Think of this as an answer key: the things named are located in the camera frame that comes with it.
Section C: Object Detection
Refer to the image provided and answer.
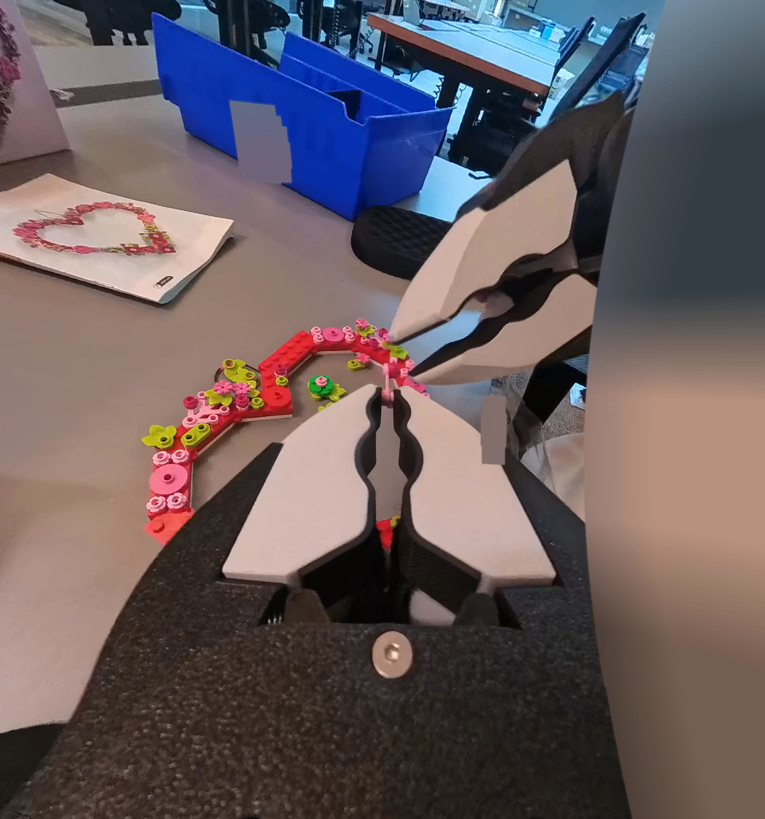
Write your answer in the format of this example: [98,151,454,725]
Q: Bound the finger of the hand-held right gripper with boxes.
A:
[410,274,598,385]
[388,159,579,344]

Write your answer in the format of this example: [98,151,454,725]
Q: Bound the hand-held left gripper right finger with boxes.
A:
[391,388,558,596]

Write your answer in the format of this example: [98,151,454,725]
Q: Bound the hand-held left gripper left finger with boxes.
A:
[222,383,383,587]

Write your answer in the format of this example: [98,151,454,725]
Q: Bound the red heart brick wreath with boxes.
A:
[141,317,432,546]

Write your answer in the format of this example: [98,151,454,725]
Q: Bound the grey desk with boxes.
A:
[0,45,506,747]

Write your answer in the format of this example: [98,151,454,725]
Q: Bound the clear plastic bag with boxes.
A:
[512,374,589,468]

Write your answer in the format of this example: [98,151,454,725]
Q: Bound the black mesh chair armrest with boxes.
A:
[349,205,455,281]

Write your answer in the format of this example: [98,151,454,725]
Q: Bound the person's beige trousers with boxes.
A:
[541,436,588,522]

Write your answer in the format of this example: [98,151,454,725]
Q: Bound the wooden edged background table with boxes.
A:
[366,11,567,98]

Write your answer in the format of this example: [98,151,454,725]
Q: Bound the blue plastic bin with divider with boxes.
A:
[151,12,455,222]

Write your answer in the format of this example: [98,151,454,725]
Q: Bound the heart wreath instruction booklet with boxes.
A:
[0,173,235,305]

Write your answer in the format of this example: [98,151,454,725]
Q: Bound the black office chair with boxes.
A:
[55,0,183,47]
[202,0,291,66]

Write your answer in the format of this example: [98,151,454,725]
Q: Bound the heart wreath set box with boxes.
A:
[0,0,71,171]

